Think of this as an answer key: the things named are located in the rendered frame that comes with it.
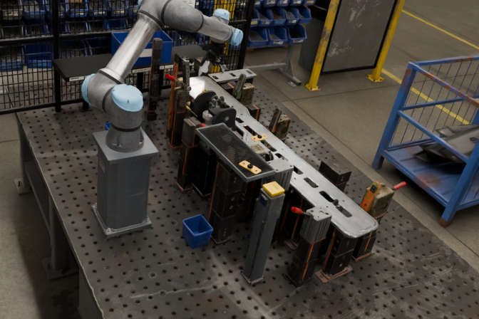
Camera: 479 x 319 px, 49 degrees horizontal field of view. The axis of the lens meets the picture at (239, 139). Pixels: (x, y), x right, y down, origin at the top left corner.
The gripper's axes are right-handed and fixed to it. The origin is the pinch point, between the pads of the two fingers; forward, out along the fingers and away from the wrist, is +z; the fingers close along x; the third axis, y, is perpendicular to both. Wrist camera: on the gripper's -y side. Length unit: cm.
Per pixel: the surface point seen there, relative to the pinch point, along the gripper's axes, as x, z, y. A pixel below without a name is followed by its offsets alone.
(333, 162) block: 17, 8, 80
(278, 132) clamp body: 15.1, 13.2, 43.5
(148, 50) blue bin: -18.2, -0.2, -35.1
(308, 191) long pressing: -5, 11, 89
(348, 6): 246, 25, -134
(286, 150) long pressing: 6, 11, 60
